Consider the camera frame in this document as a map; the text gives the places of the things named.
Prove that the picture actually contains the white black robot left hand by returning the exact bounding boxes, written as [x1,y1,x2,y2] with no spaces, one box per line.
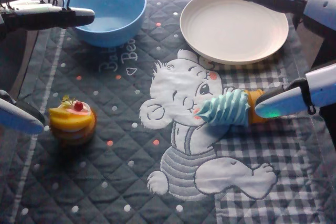
[0,0,96,135]

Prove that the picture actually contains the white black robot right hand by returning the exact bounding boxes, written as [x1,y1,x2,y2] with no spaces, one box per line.
[227,0,336,119]

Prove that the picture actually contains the toy ice cream blue swirl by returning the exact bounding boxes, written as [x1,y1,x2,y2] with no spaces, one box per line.
[195,88,266,127]

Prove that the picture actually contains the blue bowl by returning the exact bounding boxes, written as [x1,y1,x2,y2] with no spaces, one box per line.
[66,0,147,48]

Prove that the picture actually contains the white round plate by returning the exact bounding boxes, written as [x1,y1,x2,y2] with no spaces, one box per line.
[180,0,289,65]

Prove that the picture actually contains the toy fruit cupcake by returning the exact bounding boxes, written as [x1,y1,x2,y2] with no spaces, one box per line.
[48,94,97,146]

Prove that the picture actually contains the grey quilt with printed bear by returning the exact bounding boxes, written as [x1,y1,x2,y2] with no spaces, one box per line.
[0,0,336,224]

